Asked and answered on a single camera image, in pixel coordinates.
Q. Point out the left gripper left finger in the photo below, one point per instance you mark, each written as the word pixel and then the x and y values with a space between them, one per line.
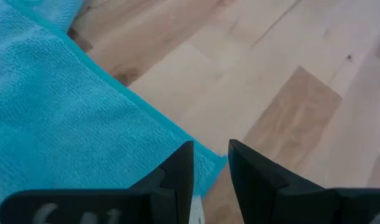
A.
pixel 171 186

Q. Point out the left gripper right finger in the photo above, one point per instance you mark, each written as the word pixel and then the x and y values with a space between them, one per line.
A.
pixel 264 193

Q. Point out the blue microfiber towel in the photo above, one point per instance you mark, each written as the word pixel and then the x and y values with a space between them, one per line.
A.
pixel 68 118

